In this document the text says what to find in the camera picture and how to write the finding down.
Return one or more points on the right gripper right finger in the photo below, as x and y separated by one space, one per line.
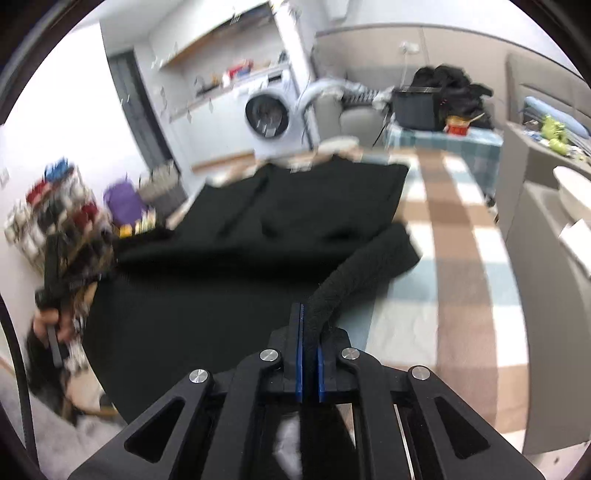
363 420

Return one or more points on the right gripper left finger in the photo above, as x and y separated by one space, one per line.
236 424

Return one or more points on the black knit garment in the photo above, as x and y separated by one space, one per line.
210 292

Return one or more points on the pile of black clothes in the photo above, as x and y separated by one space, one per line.
459 95

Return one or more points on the left hand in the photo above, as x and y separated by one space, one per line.
61 320

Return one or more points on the wooden shoe rack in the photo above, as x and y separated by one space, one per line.
60 204

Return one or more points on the purple bag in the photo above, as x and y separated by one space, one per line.
124 203

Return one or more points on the woven laundry basket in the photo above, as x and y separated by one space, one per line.
161 189

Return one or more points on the checkered bed cover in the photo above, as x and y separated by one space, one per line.
458 311

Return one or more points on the white cabinet counter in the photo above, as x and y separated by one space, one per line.
214 126

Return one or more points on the white washing machine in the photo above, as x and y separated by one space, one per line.
275 127

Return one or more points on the teal checkered side table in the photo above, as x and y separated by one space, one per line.
480 149

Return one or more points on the grey sofa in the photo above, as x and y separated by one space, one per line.
346 108

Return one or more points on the red snack cup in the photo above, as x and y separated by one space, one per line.
460 126

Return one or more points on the black monitor box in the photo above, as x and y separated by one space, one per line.
418 108

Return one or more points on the green plush toy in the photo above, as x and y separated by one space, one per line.
554 132

